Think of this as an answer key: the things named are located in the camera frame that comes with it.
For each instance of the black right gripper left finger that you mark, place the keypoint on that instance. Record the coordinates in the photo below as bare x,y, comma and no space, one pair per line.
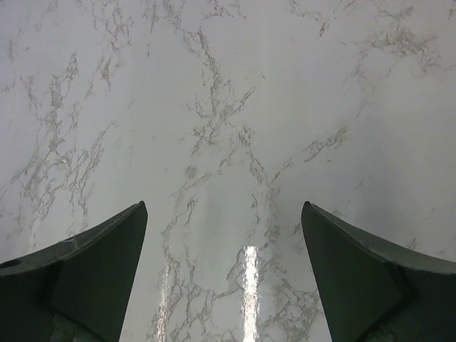
77,289

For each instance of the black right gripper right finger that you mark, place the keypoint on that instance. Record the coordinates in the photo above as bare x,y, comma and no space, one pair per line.
375,290

